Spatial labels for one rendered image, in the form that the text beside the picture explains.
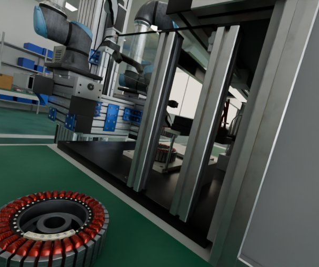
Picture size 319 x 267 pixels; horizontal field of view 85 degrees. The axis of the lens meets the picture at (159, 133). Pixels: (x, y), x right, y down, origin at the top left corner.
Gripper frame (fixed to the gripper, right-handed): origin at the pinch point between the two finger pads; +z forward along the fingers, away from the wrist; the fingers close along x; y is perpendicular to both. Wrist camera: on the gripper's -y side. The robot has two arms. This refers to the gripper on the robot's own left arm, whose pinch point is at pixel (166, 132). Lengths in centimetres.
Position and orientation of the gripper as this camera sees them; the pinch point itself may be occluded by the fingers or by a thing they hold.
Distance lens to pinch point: 82.0
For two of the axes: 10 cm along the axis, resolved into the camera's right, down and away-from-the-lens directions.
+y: -7.9, 2.6, 5.6
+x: -5.9, -0.5, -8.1
